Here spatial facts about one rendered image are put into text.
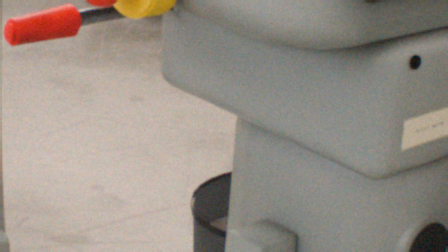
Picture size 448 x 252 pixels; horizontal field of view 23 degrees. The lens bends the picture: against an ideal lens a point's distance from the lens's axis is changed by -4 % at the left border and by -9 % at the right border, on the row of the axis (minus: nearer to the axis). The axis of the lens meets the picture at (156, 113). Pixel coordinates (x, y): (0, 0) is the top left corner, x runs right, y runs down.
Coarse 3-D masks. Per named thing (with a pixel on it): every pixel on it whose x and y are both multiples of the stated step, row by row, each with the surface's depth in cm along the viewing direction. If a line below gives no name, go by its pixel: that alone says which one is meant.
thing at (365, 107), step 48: (192, 48) 85; (240, 48) 81; (288, 48) 77; (384, 48) 70; (432, 48) 72; (240, 96) 82; (288, 96) 78; (336, 96) 74; (384, 96) 71; (432, 96) 73; (336, 144) 75; (384, 144) 72; (432, 144) 75
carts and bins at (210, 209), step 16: (224, 176) 326; (208, 192) 322; (224, 192) 327; (192, 208) 306; (208, 208) 324; (224, 208) 329; (208, 224) 296; (224, 224) 324; (208, 240) 299; (224, 240) 293
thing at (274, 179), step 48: (240, 144) 89; (288, 144) 84; (240, 192) 90; (288, 192) 85; (336, 192) 81; (384, 192) 79; (432, 192) 81; (336, 240) 82; (384, 240) 80; (432, 240) 81
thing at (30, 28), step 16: (32, 16) 78; (48, 16) 79; (64, 16) 79; (80, 16) 80; (96, 16) 81; (112, 16) 82; (16, 32) 77; (32, 32) 78; (48, 32) 79; (64, 32) 80
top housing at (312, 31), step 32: (192, 0) 69; (224, 0) 66; (256, 0) 65; (288, 0) 64; (320, 0) 64; (352, 0) 64; (384, 0) 65; (416, 0) 67; (256, 32) 66; (288, 32) 65; (320, 32) 64; (352, 32) 65; (384, 32) 67; (416, 32) 71
